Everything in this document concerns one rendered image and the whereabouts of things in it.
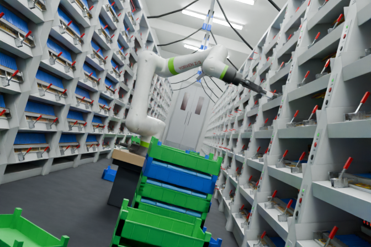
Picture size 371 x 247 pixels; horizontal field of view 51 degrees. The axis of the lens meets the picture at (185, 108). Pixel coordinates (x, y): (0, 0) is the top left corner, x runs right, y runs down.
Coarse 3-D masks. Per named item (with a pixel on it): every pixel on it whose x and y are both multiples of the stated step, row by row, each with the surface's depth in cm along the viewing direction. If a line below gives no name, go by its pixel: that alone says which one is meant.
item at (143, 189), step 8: (144, 176) 157; (144, 184) 157; (144, 192) 157; (152, 192) 158; (160, 192) 158; (168, 192) 158; (176, 192) 159; (160, 200) 158; (168, 200) 158; (176, 200) 159; (184, 200) 159; (192, 200) 160; (200, 200) 160; (208, 200) 161; (192, 208) 160; (200, 208) 160; (208, 208) 160
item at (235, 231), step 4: (224, 212) 322; (228, 212) 301; (228, 216) 295; (236, 228) 248; (236, 232) 243; (236, 236) 240; (240, 236) 228; (236, 240) 236; (240, 240) 224; (240, 244) 221
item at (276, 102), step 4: (284, 88) 204; (276, 96) 264; (280, 96) 209; (264, 100) 264; (272, 100) 230; (276, 100) 220; (280, 100) 209; (264, 104) 254; (268, 104) 242; (272, 104) 231; (276, 104) 220; (264, 108) 255; (268, 108) 242
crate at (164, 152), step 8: (152, 136) 176; (152, 144) 158; (152, 152) 158; (160, 152) 159; (168, 152) 159; (176, 152) 159; (184, 152) 180; (168, 160) 159; (176, 160) 159; (184, 160) 160; (192, 160) 160; (200, 160) 161; (208, 160) 161; (216, 160) 163; (192, 168) 160; (200, 168) 161; (208, 168) 161; (216, 168) 161
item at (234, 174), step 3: (237, 168) 314; (231, 171) 330; (234, 171) 330; (237, 171) 330; (240, 171) 328; (231, 174) 315; (234, 174) 313; (237, 174) 323; (231, 177) 315; (234, 177) 312; (237, 177) 270; (231, 180) 310; (234, 180) 290; (237, 180) 269; (234, 183) 290; (237, 183) 269
